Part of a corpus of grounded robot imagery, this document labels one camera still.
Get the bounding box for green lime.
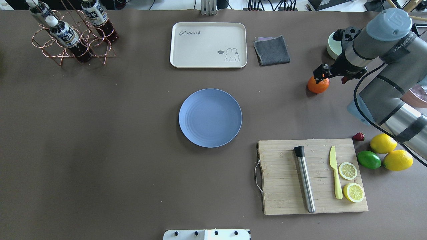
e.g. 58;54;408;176
357;150;381;170

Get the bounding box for white camera stand post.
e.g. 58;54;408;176
201;0;218;16

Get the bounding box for lemon slice upper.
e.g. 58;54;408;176
338;162;358;180

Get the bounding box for red strawberry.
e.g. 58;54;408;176
352;132;365;142

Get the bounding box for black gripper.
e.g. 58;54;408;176
313;27;368;84

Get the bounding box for tea bottle front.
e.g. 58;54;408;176
45;15;92;62

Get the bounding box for blue round plate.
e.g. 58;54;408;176
178;88;243;148

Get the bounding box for grey folded cloth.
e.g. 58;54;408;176
253;35;290;66

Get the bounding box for tea bottle back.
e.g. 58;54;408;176
26;0;58;26

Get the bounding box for cream rabbit tray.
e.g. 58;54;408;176
169;22;248;68

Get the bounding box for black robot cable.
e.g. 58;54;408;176
353;63;427;167

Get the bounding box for mint green bowl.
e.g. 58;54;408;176
326;32;343;60

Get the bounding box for yellow lemon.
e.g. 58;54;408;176
383;149;413;171
370;133;398;154

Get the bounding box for copper wire bottle rack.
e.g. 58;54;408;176
31;0;116;65

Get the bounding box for white base plate bolts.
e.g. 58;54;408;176
163;229;251;240

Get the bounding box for yellow plastic knife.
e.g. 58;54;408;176
329;146;343;199

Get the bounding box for pink bowl with ice cubes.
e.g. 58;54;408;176
401;84;427;108

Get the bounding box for lemon slice lower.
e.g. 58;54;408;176
343;183;365;203

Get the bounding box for lemon slice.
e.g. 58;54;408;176
343;183;365;203
338;162;358;180

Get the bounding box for yellow lemon lower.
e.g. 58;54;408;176
383;149;413;171

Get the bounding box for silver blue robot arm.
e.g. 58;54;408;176
314;8;427;165

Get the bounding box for tea bottle middle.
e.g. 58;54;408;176
81;0;119;42

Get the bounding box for yellow lemon upper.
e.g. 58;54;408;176
370;133;398;154

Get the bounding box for steel muddler black tip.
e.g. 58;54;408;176
293;146;316;214

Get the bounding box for bamboo cutting board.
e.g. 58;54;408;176
258;138;369;215

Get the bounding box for tea bottle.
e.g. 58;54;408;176
26;0;58;26
45;15;92;62
81;0;119;42

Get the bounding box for orange mandarin fruit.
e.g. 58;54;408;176
307;76;330;94

